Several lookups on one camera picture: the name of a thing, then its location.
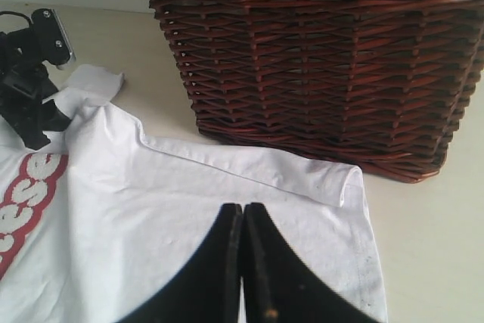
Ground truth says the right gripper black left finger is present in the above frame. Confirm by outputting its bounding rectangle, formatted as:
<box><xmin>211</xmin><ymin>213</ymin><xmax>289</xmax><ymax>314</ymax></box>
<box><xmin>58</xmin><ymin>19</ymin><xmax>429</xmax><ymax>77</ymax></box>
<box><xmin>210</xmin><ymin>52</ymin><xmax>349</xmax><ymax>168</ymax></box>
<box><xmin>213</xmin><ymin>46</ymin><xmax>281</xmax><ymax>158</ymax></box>
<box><xmin>123</xmin><ymin>203</ymin><xmax>243</xmax><ymax>323</ymax></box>

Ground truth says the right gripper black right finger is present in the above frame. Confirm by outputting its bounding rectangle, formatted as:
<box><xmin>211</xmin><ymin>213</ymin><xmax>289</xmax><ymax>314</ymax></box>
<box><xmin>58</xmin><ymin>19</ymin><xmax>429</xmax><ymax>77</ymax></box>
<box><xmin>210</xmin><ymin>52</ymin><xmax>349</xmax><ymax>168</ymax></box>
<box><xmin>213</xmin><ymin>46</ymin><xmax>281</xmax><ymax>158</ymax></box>
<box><xmin>241</xmin><ymin>203</ymin><xmax>373</xmax><ymax>323</ymax></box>

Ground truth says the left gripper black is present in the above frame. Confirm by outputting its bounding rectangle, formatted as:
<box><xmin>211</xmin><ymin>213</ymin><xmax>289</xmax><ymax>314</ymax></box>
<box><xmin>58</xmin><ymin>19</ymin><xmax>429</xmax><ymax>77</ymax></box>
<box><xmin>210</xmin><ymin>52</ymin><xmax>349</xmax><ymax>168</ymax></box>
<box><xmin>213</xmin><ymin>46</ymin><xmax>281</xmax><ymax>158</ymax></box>
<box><xmin>1</xmin><ymin>31</ymin><xmax>71</xmax><ymax>149</ymax></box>

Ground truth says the white t-shirt red print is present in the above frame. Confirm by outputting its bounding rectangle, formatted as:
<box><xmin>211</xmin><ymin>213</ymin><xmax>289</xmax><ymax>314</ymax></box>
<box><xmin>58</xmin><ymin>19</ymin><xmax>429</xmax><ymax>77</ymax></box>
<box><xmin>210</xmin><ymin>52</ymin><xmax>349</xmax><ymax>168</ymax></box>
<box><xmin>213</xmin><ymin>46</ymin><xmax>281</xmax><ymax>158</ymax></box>
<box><xmin>1</xmin><ymin>65</ymin><xmax>388</xmax><ymax>322</ymax></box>

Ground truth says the dark brown wicker basket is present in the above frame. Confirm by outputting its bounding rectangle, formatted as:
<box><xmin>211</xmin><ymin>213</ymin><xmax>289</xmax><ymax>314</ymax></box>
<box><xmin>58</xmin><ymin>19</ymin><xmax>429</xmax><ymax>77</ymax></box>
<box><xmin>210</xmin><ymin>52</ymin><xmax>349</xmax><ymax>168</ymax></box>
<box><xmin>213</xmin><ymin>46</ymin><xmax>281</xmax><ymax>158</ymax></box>
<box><xmin>148</xmin><ymin>0</ymin><xmax>483</xmax><ymax>183</ymax></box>

